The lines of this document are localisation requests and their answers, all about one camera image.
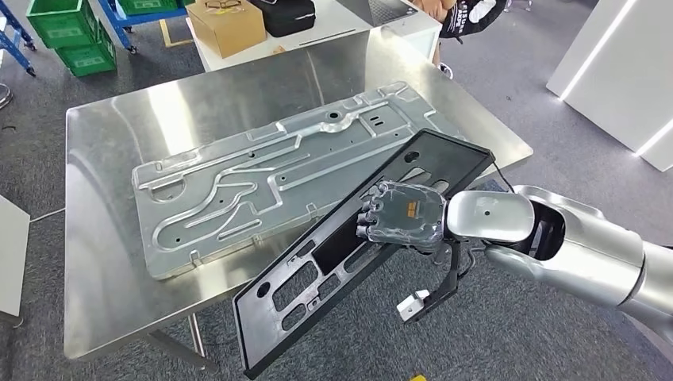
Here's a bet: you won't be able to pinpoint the person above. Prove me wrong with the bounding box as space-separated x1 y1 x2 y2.
410 0 509 80

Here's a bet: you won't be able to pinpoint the black eyeglasses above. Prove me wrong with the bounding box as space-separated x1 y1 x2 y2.
203 0 245 14

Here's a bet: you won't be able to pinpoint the brown cardboard box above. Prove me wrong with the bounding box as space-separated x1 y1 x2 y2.
185 0 268 60

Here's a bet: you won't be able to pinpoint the blue wheeled cart frame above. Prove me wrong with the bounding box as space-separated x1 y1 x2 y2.
0 0 38 79
97 0 189 56

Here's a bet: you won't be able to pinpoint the stainless steel workbench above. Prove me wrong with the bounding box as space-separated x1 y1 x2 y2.
63 26 535 371

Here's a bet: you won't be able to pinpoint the black plastic plate part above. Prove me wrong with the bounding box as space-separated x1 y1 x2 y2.
233 127 496 381

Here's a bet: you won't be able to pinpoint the grey laptop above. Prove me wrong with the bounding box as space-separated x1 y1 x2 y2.
336 0 419 29

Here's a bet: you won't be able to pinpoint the white lit display block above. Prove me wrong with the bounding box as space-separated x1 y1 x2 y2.
546 0 673 174

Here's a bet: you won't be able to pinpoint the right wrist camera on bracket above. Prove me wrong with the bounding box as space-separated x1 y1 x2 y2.
395 241 475 323

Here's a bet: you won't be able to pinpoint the black bag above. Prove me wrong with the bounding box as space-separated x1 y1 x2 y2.
247 0 317 39

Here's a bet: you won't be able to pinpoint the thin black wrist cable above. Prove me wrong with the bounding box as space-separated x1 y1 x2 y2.
491 160 517 194

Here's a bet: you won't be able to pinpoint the white power cord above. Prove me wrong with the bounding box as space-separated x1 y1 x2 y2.
29 206 67 225

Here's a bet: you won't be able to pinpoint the stamped grey metal panel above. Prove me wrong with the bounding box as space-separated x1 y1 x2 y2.
131 80 467 281

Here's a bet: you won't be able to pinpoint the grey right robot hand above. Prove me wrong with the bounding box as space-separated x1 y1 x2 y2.
356 180 449 255

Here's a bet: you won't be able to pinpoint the white table side panel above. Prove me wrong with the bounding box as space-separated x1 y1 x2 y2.
0 194 32 319

